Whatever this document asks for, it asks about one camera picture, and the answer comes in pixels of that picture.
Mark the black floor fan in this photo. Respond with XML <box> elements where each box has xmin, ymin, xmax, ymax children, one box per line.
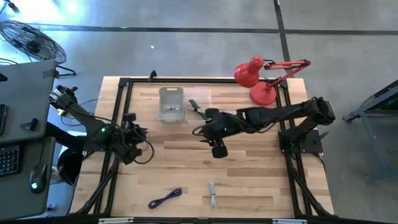
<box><xmin>0</xmin><ymin>20</ymin><xmax>77</xmax><ymax>77</ymax></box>

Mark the light blue USB cable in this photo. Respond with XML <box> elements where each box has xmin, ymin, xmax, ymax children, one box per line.
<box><xmin>208</xmin><ymin>180</ymin><xmax>217</xmax><ymax>208</ymax></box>

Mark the black smartphone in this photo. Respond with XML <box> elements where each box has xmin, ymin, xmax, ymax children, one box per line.
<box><xmin>0</xmin><ymin>103</ymin><xmax>7</xmax><ymax>136</ymax></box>

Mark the purple braided USB cable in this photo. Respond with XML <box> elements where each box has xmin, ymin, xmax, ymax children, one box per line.
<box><xmin>147</xmin><ymin>187</ymin><xmax>183</xmax><ymax>210</ymax></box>

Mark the grey metal stand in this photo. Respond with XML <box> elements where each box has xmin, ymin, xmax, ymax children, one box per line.
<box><xmin>341</xmin><ymin>79</ymin><xmax>398</xmax><ymax>183</ymax></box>

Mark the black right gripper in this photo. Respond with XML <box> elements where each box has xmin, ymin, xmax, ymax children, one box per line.
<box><xmin>198</xmin><ymin>108</ymin><xmax>239</xmax><ymax>159</ymax></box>

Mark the backlit black keyboard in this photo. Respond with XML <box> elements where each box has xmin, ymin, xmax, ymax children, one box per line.
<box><xmin>0</xmin><ymin>144</ymin><xmax>21</xmax><ymax>177</ymax></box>

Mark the green braided USB cable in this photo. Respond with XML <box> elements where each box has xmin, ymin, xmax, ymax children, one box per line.
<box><xmin>188</xmin><ymin>99</ymin><xmax>208</xmax><ymax>121</ymax></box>

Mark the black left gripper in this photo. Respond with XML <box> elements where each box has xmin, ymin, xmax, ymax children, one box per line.
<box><xmin>122</xmin><ymin>112</ymin><xmax>150</xmax><ymax>166</ymax></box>

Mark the grey work desk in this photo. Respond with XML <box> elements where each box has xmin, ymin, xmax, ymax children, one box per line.
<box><xmin>0</xmin><ymin>60</ymin><xmax>58</xmax><ymax>220</ymax></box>

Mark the black round stool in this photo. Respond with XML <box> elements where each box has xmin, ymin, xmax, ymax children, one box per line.
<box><xmin>57</xmin><ymin>146</ymin><xmax>85</xmax><ymax>187</ymax></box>

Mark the small black desk object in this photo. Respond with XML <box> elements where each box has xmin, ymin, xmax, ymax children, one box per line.
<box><xmin>20</xmin><ymin>117</ymin><xmax>40</xmax><ymax>131</ymax></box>

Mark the black aluminium table frame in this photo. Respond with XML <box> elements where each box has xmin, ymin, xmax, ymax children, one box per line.
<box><xmin>74</xmin><ymin>70</ymin><xmax>335</xmax><ymax>218</ymax></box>

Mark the black computer mouse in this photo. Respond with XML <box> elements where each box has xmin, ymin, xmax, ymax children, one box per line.
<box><xmin>29</xmin><ymin>163</ymin><xmax>48</xmax><ymax>194</ymax></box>

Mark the white opaque plastic bin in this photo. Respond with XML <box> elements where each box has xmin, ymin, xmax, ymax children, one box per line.
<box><xmin>156</xmin><ymin>86</ymin><xmax>185</xmax><ymax>124</ymax></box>

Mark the red desk lamp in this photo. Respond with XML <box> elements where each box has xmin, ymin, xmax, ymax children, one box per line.
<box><xmin>233</xmin><ymin>55</ymin><xmax>312</xmax><ymax>106</ymax></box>

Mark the clear plastic bin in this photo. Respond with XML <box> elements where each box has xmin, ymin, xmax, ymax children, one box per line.
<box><xmin>183</xmin><ymin>88</ymin><xmax>213</xmax><ymax>123</ymax></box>

